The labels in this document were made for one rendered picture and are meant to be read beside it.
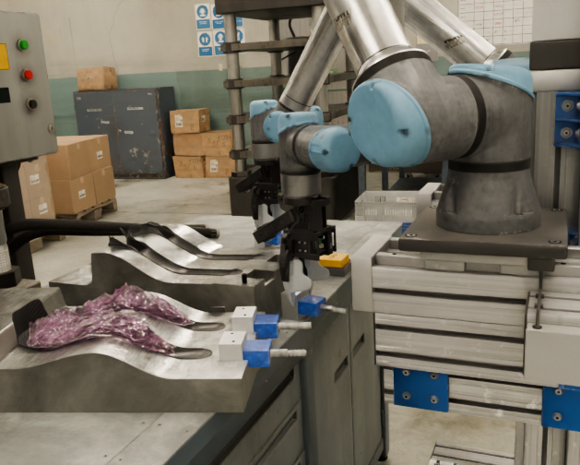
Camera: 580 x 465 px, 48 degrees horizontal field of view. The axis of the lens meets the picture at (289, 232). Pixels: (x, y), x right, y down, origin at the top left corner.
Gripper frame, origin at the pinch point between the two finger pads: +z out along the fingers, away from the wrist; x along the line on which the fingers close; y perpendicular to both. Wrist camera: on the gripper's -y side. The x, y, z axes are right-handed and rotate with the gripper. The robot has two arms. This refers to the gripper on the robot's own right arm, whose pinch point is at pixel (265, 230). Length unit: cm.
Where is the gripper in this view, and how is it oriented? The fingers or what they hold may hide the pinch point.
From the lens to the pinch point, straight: 181.1
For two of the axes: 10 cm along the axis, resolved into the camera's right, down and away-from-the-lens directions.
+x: 5.3, -2.4, 8.1
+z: 0.6, 9.7, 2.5
